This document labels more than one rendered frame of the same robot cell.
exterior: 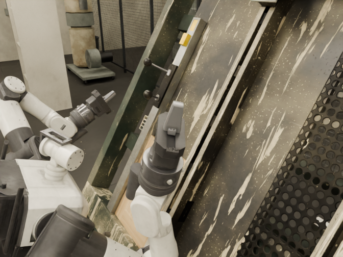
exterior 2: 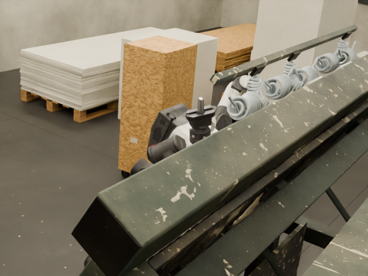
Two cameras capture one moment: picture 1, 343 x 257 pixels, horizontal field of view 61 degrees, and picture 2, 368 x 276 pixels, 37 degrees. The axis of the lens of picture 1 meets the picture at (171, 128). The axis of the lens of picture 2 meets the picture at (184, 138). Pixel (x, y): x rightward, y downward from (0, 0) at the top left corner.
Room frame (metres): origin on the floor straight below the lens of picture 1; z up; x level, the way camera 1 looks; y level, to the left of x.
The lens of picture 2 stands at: (-0.41, -1.89, 2.33)
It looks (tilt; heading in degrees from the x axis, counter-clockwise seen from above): 22 degrees down; 65
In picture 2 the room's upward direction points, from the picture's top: 6 degrees clockwise
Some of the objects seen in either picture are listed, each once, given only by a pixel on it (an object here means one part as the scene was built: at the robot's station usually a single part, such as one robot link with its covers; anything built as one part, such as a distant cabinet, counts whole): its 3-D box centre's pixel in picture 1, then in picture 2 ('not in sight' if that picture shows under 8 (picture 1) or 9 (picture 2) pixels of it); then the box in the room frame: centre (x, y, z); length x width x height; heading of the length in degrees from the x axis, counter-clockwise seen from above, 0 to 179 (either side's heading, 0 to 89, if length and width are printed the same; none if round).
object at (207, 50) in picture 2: not in sight; (168, 78); (1.99, 3.93, 0.48); 1.00 x 0.64 x 0.95; 32
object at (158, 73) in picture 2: not in sight; (156, 112); (1.29, 2.46, 0.63); 0.50 x 0.42 x 1.25; 35
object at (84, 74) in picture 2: not in sight; (120, 67); (1.71, 4.93, 0.31); 2.46 x 1.04 x 0.63; 32
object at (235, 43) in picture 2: not in sight; (236, 49); (4.11, 6.19, 0.22); 2.46 x 1.04 x 0.44; 32
